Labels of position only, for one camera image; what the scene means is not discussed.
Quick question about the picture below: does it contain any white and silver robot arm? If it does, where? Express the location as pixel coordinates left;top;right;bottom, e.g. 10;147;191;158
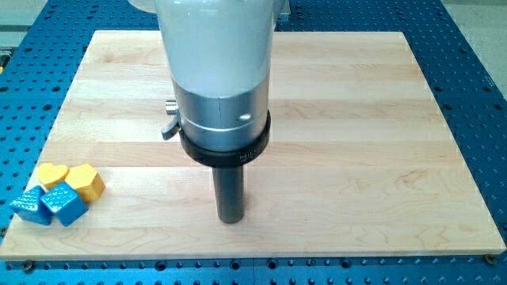
128;0;284;152

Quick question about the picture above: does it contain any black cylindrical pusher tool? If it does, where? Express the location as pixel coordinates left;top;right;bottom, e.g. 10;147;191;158
178;112;271;223

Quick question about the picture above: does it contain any wooden board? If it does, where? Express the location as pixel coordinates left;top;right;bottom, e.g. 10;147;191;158
1;31;505;260

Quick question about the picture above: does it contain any yellow hexagon block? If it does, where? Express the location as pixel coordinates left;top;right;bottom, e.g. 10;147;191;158
64;164;105;203

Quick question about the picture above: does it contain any blue cube block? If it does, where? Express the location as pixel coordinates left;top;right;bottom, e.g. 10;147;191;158
40;182;88;226

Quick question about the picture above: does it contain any yellow heart block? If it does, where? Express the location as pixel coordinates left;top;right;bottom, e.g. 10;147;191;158
36;162;70;192

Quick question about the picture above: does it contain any blue perforated metal table plate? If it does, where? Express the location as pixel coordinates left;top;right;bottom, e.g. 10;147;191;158
1;1;506;284

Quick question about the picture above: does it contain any blue triangle block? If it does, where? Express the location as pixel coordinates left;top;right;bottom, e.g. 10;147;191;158
9;186;52;226

